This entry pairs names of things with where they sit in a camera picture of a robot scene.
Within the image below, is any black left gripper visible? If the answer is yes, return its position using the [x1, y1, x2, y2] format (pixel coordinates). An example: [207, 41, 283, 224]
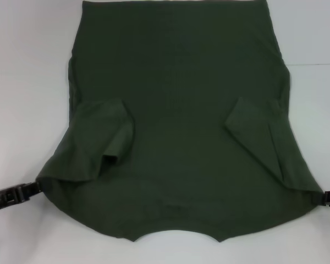
[0, 181, 42, 214]

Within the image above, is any dark green shirt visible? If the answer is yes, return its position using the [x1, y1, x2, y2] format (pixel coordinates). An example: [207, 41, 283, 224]
[35, 0, 326, 243]

